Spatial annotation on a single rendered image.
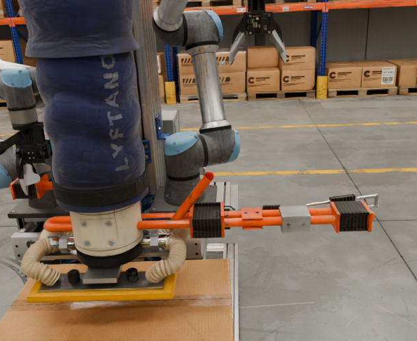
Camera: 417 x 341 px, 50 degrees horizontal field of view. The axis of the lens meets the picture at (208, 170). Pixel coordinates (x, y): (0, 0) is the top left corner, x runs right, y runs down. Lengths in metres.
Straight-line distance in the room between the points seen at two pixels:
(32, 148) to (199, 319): 0.67
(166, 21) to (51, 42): 0.60
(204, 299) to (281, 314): 1.50
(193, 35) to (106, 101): 0.67
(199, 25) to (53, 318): 1.01
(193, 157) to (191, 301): 0.50
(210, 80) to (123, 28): 0.64
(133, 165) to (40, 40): 0.32
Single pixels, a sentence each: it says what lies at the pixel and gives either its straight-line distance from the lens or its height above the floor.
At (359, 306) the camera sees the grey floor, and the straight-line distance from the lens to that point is 2.83.
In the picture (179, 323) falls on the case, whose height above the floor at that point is 0.94.
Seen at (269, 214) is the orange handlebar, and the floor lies 1.19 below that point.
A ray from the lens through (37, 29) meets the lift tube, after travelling 0.96.
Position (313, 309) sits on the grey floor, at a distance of 2.76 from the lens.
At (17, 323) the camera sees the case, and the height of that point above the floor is 0.94.
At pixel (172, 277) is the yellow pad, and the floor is 1.07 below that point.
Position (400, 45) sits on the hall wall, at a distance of 9.94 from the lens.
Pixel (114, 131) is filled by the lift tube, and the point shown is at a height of 1.44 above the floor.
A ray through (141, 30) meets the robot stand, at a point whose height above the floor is 1.61.
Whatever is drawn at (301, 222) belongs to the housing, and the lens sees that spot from 1.10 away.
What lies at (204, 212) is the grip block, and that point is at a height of 1.20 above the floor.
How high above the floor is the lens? 1.69
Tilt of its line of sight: 21 degrees down
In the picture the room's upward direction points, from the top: 3 degrees counter-clockwise
